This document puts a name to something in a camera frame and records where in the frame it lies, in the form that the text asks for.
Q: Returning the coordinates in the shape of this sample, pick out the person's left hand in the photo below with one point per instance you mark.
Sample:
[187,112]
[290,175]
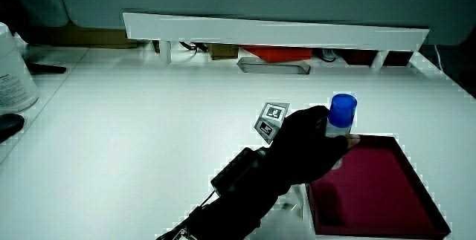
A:
[301,151]

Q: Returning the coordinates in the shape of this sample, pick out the blue capped glue bottle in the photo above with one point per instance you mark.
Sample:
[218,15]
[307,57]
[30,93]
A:
[342,110]

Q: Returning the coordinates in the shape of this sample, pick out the dark red square plate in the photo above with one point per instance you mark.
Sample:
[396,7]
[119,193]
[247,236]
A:
[375,195]

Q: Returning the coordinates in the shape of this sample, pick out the person's left forearm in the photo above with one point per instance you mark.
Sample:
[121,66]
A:
[238,216]

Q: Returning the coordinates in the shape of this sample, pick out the black wrist sensor box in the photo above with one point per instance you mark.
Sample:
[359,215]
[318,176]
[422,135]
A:
[236,171]

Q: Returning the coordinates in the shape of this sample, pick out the orange box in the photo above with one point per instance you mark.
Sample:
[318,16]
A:
[282,53]

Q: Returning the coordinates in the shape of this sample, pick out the dark red box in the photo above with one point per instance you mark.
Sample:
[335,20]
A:
[398,58]
[359,57]

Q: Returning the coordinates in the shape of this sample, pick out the white desk shelf riser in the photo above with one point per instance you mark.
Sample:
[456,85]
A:
[260,32]

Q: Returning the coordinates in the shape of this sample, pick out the small cardboard box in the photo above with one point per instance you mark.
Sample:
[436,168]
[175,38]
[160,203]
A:
[222,51]

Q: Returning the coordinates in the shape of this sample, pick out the brown cardboard board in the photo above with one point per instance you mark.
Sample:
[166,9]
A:
[82,35]

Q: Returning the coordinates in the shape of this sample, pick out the black flat object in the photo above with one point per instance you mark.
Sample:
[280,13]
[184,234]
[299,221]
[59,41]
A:
[44,69]

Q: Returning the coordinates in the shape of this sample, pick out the black rounded device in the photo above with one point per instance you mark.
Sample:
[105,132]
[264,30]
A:
[9,125]

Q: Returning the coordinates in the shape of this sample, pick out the large white labelled container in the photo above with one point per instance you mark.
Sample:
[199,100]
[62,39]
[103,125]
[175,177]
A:
[13,80]

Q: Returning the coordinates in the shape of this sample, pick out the clear acrylic frame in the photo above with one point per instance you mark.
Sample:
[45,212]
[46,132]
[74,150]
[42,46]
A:
[273,70]

